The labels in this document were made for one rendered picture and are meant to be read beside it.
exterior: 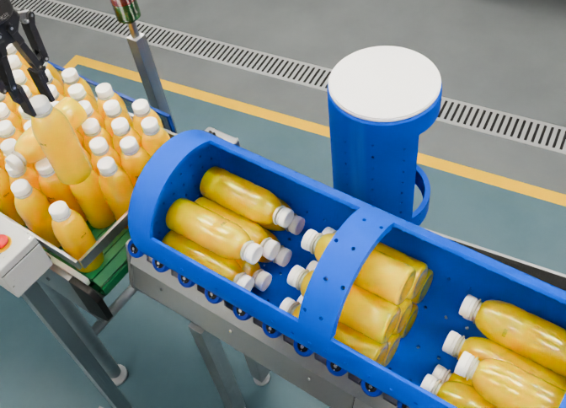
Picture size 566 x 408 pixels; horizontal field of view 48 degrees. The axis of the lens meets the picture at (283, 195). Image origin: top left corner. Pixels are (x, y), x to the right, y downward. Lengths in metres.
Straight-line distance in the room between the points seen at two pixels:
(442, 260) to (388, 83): 0.56
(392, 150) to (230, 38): 2.12
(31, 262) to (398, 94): 0.91
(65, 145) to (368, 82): 0.75
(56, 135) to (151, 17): 2.65
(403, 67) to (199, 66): 1.93
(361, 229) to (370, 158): 0.57
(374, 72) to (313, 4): 2.13
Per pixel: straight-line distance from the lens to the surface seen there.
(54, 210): 1.42
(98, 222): 1.59
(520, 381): 1.06
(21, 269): 1.41
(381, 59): 1.69
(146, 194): 1.23
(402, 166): 1.65
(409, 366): 1.25
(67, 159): 1.33
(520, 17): 3.67
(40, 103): 1.27
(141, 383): 2.40
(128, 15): 1.72
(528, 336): 1.11
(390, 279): 1.07
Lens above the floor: 2.10
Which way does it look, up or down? 50 degrees down
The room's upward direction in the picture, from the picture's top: 9 degrees counter-clockwise
